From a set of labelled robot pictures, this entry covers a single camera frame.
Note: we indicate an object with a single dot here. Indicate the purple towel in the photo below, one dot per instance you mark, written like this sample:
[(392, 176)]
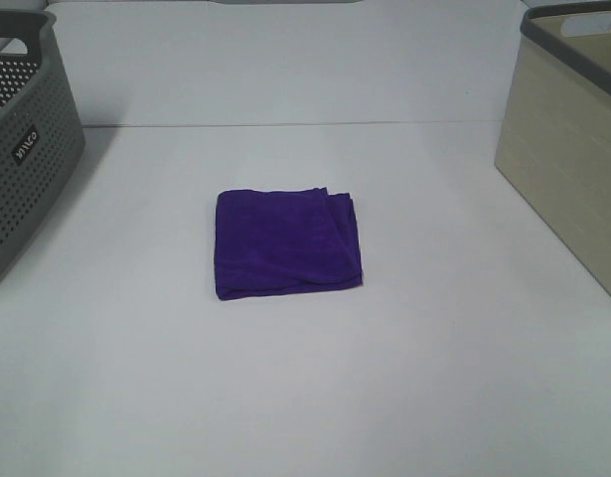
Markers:
[(285, 242)]

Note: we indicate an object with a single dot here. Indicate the beige basket with grey rim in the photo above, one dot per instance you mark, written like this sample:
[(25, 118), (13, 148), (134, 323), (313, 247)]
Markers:
[(555, 141)]

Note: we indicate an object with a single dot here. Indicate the grey perforated plastic basket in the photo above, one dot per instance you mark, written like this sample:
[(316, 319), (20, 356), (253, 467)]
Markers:
[(41, 136)]

